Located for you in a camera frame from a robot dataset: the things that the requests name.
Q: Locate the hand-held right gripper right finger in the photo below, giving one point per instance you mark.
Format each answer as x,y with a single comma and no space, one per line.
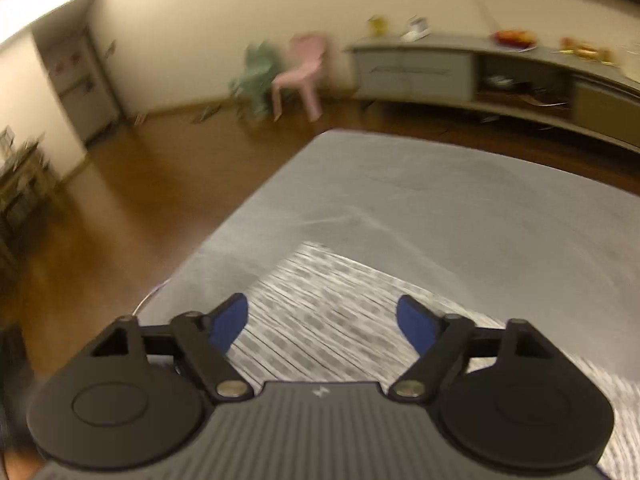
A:
417,326

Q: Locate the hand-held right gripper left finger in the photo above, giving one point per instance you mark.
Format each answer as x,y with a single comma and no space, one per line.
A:
227,324

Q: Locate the white black patterned garment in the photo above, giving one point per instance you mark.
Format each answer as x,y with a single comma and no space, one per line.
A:
340,320

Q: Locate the wooden furniture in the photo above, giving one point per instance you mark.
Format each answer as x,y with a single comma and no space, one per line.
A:
22,195

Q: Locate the green plastic child chair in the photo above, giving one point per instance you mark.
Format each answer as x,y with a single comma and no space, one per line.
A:
257,77

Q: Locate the long grey brown sideboard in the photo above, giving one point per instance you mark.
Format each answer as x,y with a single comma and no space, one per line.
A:
415,72

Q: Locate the grey item in sideboard shelf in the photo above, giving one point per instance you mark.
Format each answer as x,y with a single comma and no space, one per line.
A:
498,81

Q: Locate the pink plastic child chair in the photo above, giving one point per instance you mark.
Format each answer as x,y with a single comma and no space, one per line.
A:
300,72

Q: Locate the white door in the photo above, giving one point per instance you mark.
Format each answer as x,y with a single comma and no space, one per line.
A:
80,90

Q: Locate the red plate of fruit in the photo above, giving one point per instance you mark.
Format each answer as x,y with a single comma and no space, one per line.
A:
515,39

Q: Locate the yellow cup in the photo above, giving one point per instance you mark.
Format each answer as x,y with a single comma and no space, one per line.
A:
377,25

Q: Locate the small golden cup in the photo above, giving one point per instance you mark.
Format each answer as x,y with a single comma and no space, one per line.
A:
606,56
567,45

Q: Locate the golden bowl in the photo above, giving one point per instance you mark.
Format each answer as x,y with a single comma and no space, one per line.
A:
586,52

